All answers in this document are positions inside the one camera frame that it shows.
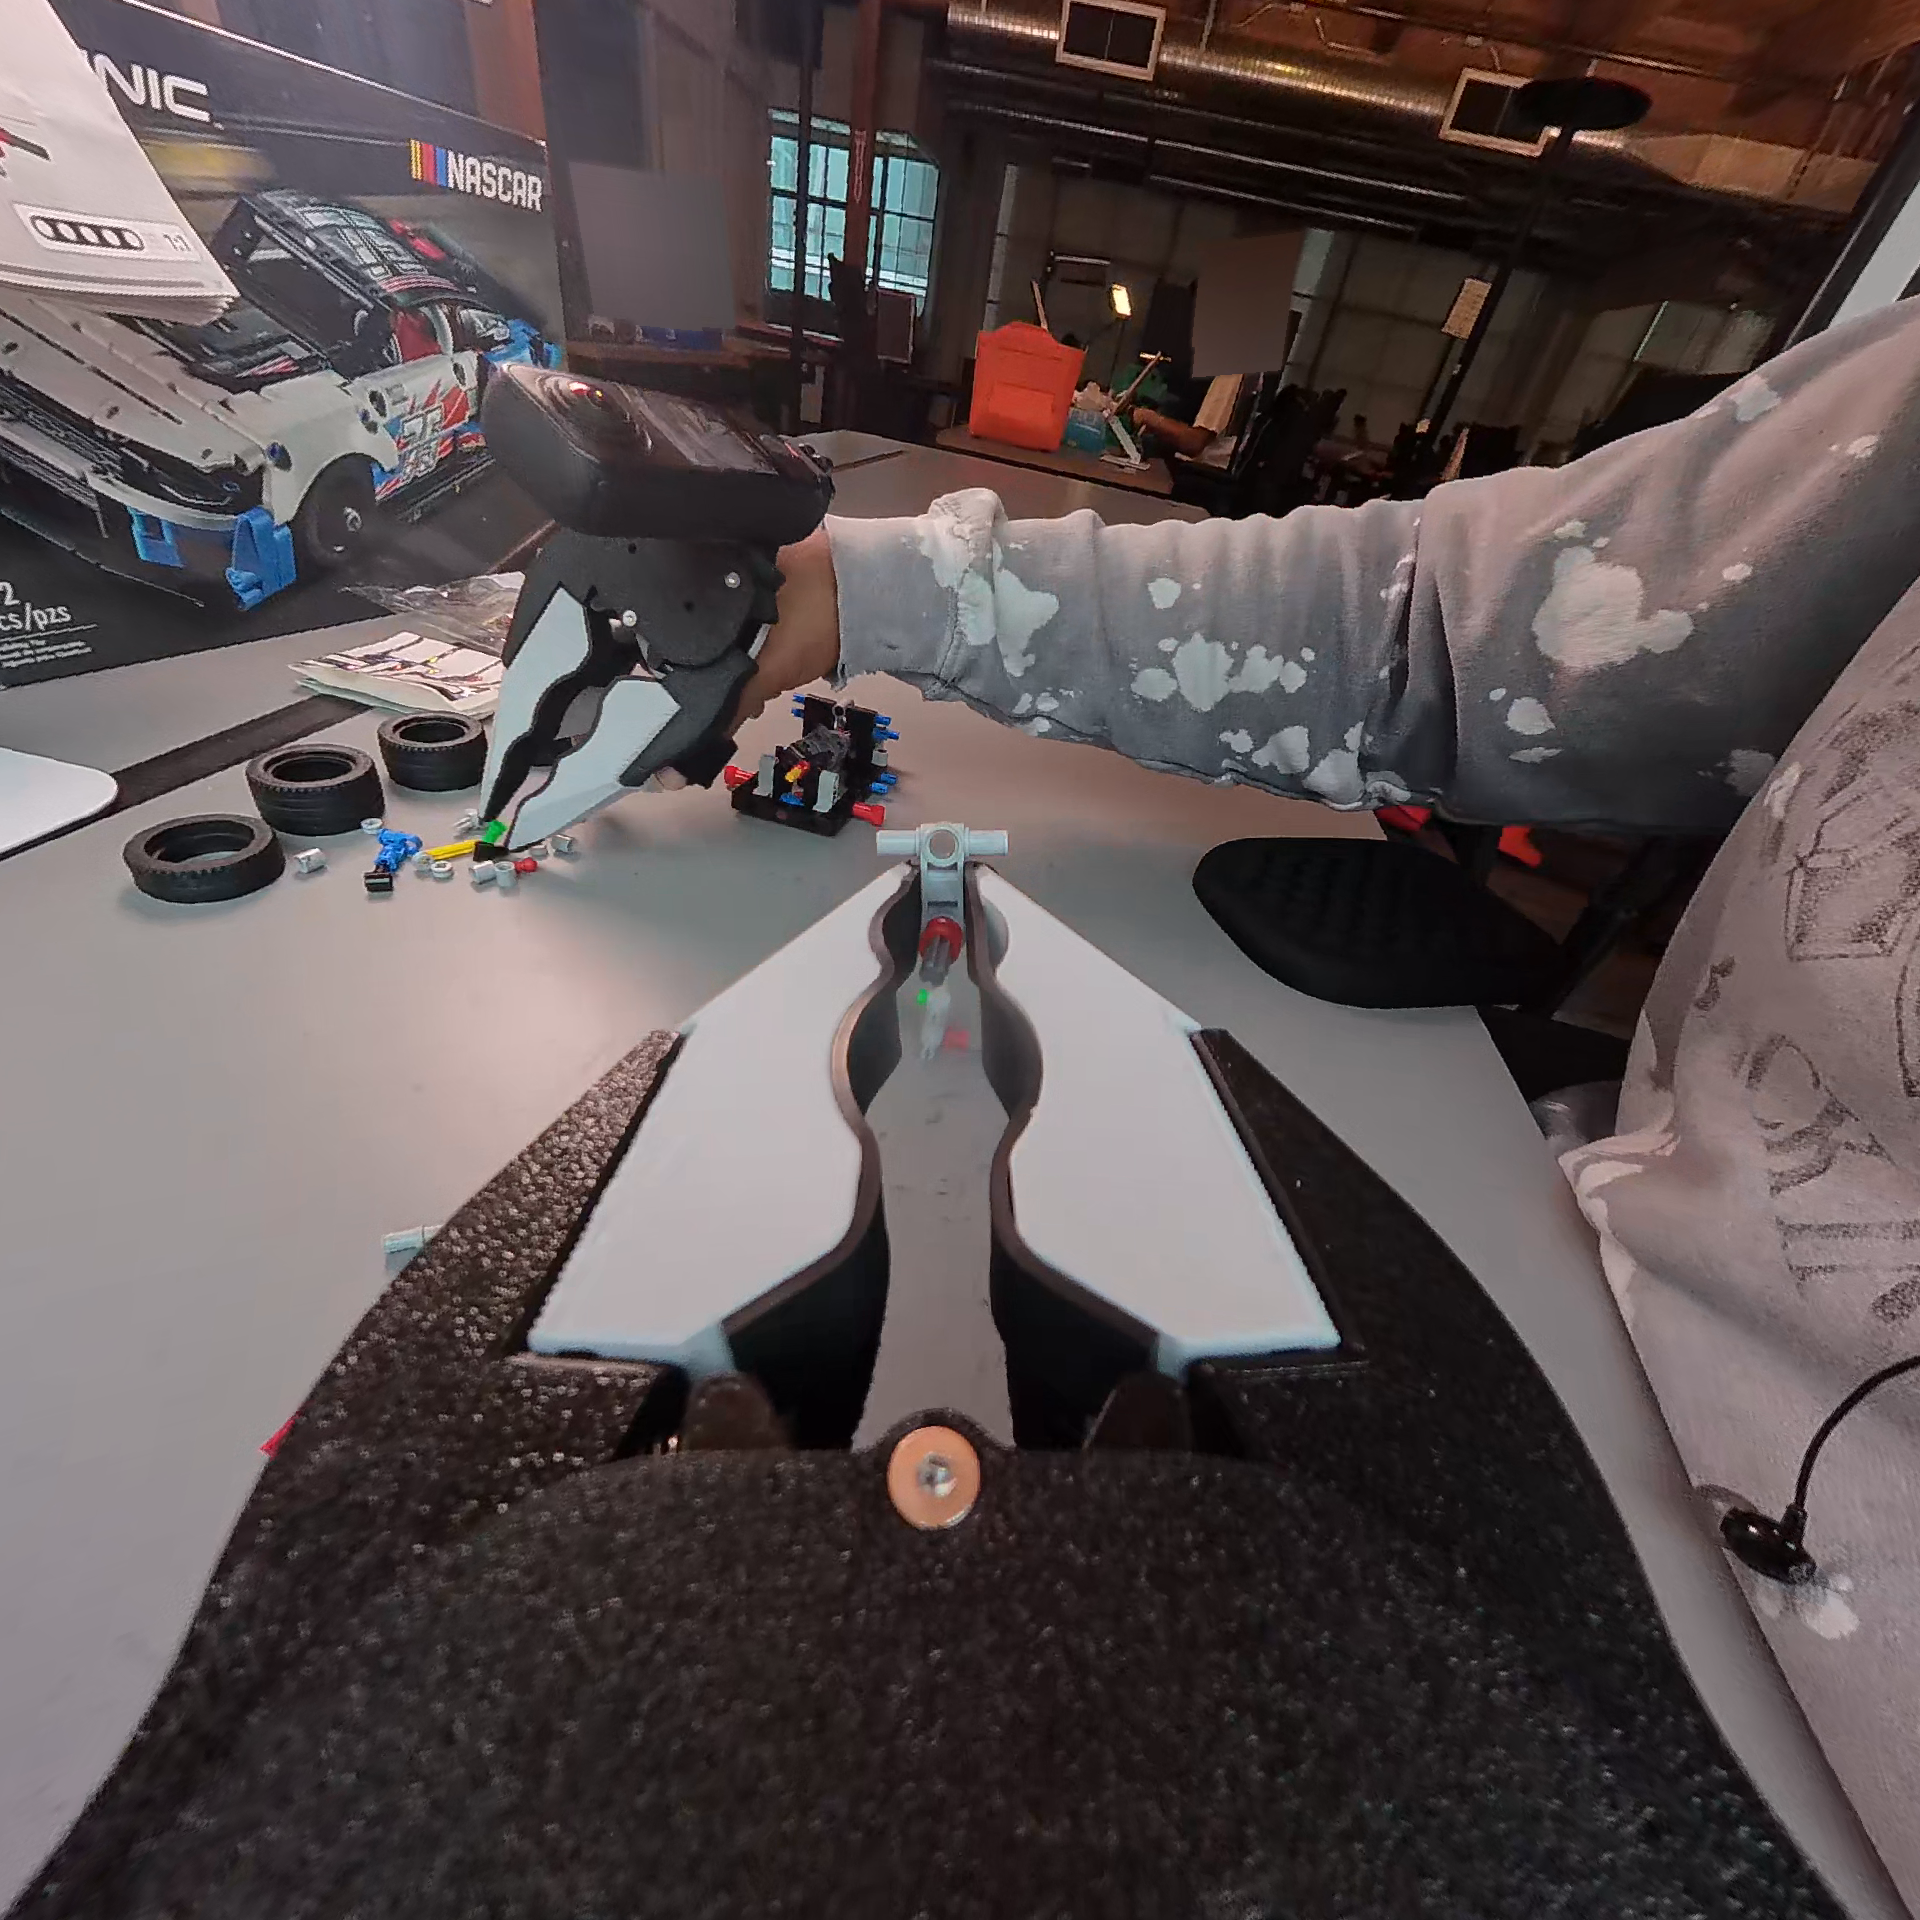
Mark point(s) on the cluster of grey toy connectors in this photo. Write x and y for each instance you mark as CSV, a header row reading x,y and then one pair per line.
x,y
308,859

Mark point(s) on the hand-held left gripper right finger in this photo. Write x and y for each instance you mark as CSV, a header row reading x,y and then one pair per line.
x,y
1171,1199

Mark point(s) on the pile of small toy pins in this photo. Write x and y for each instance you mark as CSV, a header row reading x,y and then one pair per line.
x,y
403,1243

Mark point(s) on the person's right hand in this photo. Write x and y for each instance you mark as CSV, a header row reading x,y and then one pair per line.
x,y
806,616

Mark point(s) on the grey desk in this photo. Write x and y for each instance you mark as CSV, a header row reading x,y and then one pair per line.
x,y
378,1019

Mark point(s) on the person's grey patterned hoodie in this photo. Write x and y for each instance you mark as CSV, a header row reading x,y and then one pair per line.
x,y
1770,1048

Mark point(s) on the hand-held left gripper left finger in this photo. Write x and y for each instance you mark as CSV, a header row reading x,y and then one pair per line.
x,y
707,1187

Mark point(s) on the blue toy connector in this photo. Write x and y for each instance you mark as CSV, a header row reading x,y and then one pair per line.
x,y
393,853

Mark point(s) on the orange bin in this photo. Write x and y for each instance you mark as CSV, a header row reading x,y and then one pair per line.
x,y
1027,384

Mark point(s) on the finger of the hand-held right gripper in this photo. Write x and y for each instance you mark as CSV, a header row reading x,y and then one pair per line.
x,y
523,672
621,742

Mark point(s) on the toy car set box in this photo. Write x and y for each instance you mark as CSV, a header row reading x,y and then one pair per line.
x,y
378,301

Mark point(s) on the sticker sheet booklet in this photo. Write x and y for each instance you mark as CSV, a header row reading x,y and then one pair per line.
x,y
405,667

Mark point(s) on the silver ceiling duct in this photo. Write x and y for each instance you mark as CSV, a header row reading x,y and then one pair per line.
x,y
1276,60

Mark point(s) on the black round pole lamp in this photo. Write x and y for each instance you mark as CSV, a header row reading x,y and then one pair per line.
x,y
1580,105

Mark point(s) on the window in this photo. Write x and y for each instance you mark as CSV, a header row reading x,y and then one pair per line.
x,y
858,209

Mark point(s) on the black toy frame assembly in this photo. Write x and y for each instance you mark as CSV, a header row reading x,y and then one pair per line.
x,y
812,780

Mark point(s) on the book stand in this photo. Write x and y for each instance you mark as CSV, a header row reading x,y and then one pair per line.
x,y
45,795

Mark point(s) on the black chair armrest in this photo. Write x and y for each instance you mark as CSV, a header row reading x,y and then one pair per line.
x,y
1378,921

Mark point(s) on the instruction manual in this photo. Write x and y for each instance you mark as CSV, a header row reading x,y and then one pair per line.
x,y
107,151

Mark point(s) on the framed black-white marker sign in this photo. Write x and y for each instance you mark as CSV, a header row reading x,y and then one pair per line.
x,y
1893,261

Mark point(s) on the neighbouring grey table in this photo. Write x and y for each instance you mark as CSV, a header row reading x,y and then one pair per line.
x,y
1050,482

